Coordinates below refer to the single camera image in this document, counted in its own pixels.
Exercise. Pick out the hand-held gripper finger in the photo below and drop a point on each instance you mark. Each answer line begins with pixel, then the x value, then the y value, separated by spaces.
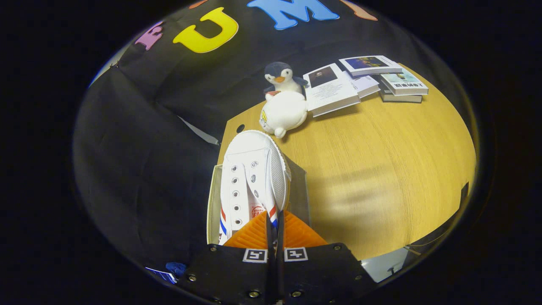
pixel 280 239
pixel 269 239

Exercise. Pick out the grey fabric storage box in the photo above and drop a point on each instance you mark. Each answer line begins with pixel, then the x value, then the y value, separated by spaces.
pixel 298 190

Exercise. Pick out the white canvas shoe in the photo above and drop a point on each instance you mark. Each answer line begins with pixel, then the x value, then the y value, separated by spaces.
pixel 250 169

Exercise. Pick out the blue and white item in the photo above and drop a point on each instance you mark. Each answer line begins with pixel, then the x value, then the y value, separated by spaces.
pixel 174 268

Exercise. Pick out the white plush toy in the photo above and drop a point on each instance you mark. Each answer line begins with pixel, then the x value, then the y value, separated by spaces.
pixel 283 112

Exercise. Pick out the black backdrop cloth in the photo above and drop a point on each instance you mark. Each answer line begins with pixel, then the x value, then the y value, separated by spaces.
pixel 139 169

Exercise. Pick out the white book dark portrait cover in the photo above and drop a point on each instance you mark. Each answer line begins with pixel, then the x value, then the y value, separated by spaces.
pixel 332 91

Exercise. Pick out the penguin plush toy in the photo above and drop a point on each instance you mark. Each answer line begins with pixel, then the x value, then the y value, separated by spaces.
pixel 279 72

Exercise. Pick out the plain white book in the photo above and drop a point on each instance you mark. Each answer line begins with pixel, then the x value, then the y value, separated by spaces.
pixel 366 84

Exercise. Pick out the dark covered book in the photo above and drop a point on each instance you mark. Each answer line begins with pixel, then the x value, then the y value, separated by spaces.
pixel 400 99

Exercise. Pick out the book with blue picture cover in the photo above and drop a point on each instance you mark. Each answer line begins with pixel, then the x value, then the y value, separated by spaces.
pixel 368 63

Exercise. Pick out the book with teal landscape cover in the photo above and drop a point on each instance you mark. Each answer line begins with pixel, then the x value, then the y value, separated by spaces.
pixel 404 80

